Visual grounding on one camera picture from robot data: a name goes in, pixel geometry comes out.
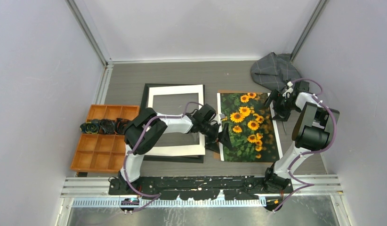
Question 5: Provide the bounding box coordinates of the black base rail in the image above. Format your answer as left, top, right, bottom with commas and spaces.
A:
108, 175, 293, 201

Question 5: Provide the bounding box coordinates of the grey checked cloth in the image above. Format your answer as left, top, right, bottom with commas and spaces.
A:
250, 52, 302, 90

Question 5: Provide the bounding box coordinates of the yellow handled screwdriver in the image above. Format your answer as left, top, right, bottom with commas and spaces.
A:
282, 122, 288, 136

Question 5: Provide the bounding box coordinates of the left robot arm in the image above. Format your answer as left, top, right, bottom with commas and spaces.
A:
119, 104, 233, 195

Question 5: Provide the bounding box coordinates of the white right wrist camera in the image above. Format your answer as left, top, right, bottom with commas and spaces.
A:
281, 81, 294, 98

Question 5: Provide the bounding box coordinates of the sunflower photo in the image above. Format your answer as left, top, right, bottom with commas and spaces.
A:
217, 91, 282, 163

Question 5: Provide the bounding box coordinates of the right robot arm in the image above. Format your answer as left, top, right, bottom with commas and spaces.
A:
262, 79, 340, 193

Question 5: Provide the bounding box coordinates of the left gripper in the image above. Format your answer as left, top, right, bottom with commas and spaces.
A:
199, 121, 233, 154

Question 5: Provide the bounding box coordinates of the black picture frame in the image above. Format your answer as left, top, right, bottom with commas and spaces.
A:
139, 83, 207, 164

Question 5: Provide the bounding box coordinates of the orange wooden divided tray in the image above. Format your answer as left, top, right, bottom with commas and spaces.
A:
70, 105, 140, 173

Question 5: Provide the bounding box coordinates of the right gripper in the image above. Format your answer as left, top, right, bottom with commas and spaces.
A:
259, 89, 300, 122

